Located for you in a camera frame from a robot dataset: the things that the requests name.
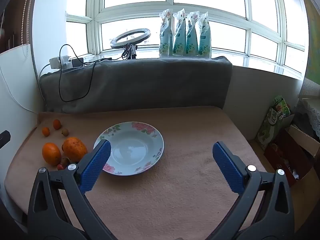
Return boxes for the white lace cloth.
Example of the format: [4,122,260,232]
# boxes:
[299,97,320,140]

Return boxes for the dark wooden cabinet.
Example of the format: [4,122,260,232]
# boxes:
[0,0,33,53]

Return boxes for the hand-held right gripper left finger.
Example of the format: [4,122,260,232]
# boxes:
[27,139,118,240]

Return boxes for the beige blanket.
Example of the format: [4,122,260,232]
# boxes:
[4,106,269,240]

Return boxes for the white board panel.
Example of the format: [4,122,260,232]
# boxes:
[0,44,45,198]

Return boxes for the white power strip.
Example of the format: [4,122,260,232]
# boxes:
[49,55,72,70]

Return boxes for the speckled large orange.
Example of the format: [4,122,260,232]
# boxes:
[62,137,88,163]

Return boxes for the brown cardboard box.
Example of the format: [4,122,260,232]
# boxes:
[264,124,320,188]

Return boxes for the floral white plate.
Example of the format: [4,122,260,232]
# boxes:
[93,122,165,176]

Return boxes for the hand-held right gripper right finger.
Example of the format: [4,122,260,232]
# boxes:
[212,141,295,240]

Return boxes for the grey blanket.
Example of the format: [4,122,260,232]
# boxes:
[39,56,233,114]

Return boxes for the beaded blind cord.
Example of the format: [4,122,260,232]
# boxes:
[21,0,33,46]

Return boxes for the black ring light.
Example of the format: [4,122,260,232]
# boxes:
[110,29,152,60]

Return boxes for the black cable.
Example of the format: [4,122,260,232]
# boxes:
[59,44,113,102]

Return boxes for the white window frame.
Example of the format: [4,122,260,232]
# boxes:
[66,0,307,80]

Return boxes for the smooth large orange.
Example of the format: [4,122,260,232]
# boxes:
[42,142,62,166]

